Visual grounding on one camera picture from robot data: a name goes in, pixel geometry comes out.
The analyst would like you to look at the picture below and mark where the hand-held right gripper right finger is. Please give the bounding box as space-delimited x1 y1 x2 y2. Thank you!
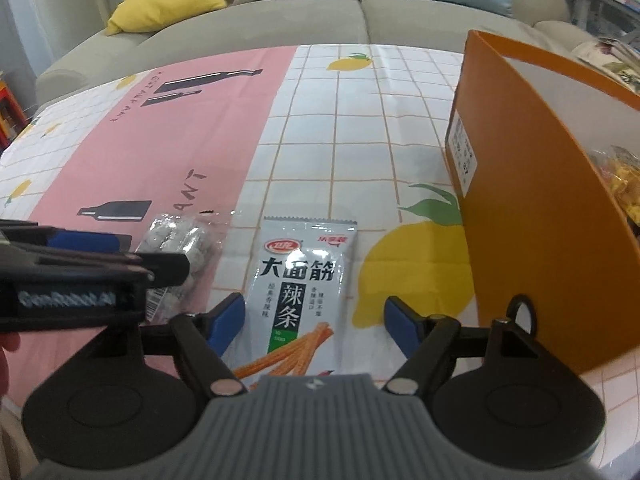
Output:
382 296 548 397

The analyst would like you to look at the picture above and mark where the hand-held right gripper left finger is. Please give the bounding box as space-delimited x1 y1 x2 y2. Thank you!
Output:
140 293 248 398

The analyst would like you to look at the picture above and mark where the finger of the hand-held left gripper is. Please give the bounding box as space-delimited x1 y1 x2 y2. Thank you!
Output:
0 227 133 257
0 244 192 290

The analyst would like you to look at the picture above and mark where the grey white candy packet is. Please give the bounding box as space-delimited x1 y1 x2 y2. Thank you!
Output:
134 212 224 324

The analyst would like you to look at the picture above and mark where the grey spicy strip packet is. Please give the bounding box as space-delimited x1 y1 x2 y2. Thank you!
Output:
232 216 359 379

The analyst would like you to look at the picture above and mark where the orange cardboard box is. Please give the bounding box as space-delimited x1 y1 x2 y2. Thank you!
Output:
444 30 640 376

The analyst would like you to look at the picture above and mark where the colourful candy bag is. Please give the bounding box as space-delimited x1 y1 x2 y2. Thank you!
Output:
587 146 640 242

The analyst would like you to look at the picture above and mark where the lemon print checked tablecloth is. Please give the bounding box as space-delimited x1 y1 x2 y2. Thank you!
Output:
0 44 640 463

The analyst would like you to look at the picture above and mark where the beige sofa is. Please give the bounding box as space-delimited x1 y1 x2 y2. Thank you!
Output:
35 0 596 111

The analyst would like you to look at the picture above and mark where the pile of magazines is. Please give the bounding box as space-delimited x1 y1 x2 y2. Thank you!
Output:
570 35 640 97

